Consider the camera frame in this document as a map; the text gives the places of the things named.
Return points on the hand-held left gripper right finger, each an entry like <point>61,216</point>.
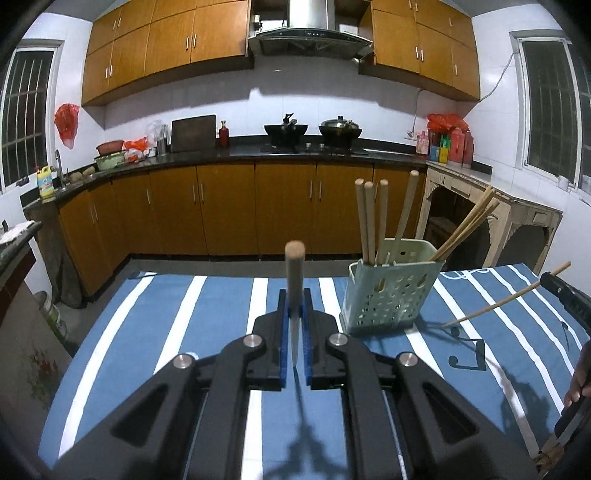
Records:
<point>307,332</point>

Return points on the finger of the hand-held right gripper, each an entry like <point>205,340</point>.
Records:
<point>568,295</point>

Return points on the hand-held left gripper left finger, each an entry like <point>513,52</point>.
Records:
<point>282,332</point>

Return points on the wooden chopstick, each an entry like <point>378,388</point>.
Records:
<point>466,217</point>
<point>360,217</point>
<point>498,302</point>
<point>369,221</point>
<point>473,226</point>
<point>408,203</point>

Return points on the pale green perforated utensil holder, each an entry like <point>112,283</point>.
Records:
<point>392,295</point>

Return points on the metal cup with utensils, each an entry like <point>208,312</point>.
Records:
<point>161,146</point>

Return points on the person's right hand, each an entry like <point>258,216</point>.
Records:
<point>575,383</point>

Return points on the blue white striped tablecloth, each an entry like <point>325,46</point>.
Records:
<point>184,346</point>

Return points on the worn white wooden table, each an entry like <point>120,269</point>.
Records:
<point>508,203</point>

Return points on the white cup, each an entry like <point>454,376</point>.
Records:
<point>563,182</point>

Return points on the orange lower kitchen cabinets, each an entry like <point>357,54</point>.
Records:
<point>231,207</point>

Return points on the wooden stool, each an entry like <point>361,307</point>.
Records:
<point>443,228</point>

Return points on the red plastic jug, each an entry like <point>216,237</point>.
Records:
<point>469,150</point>
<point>457,147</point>

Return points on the wide barred window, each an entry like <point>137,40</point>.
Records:
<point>549,115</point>

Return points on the black kitchen countertop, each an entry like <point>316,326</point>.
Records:
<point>240,154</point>

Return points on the black gas cooktop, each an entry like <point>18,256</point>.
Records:
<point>318,148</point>

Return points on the green yellow carton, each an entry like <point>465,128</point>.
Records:
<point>439,150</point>

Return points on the black wok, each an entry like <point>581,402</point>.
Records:
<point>286,131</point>

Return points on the red bottle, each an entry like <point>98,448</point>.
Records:
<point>224,136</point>

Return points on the black pot with lid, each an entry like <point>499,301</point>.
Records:
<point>340,129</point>

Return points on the pink bottle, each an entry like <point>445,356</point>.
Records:
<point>422,144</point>

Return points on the red plastic bag over jugs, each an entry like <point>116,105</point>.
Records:
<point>445,122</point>

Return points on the dark cutting board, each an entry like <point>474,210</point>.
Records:
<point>194,134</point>

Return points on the crumpled red plastic bag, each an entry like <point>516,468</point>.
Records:
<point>136,145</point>

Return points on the green basin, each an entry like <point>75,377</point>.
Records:
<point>111,162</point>

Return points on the red bowl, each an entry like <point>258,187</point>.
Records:
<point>110,147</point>

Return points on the yellow detergent bottle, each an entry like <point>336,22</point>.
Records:
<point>46,184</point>

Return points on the metal faucet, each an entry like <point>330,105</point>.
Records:
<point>58,161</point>

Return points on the white cloth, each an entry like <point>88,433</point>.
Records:
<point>14,232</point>

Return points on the steel range hood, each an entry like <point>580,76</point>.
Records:
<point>309,39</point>

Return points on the short orange upper cabinets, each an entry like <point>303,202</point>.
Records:
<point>415,37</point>

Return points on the hanging red plastic bag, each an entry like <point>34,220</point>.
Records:
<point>67,120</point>

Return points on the long orange upper cabinets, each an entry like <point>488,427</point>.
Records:
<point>161,41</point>

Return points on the narrow barred window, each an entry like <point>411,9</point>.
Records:
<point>27,115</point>

